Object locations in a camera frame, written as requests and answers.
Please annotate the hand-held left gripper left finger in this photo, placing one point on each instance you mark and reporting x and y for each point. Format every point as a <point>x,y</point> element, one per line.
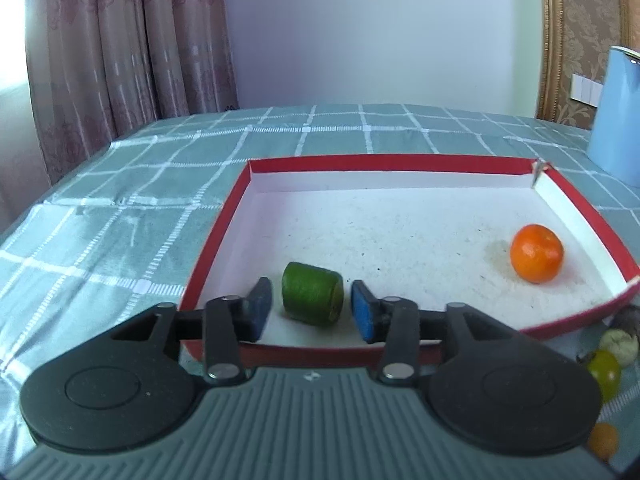
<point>260,312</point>

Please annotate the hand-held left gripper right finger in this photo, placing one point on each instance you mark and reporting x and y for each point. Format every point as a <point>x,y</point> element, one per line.
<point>362,312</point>

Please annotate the green cucumber piece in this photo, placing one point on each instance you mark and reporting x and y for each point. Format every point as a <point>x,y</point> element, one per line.
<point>310,292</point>

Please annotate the red cardboard box lid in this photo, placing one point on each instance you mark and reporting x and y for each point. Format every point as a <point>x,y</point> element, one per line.
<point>400,230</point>

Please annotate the green tomato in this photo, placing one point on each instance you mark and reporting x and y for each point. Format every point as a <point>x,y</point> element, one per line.
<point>604,377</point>

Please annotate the orange tangerine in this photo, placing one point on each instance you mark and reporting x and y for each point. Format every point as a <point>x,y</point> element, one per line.
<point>537,254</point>

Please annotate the pink patterned curtain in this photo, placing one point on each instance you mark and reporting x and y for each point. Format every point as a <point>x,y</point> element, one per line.
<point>125,50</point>

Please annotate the light blue kettle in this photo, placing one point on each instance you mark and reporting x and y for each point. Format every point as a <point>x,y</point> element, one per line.
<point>617,120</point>

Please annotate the white wall switch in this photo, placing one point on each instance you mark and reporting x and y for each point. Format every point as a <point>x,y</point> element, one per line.
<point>586,90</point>

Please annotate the gold framed wall panel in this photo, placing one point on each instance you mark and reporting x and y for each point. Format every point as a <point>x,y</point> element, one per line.
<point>580,25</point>

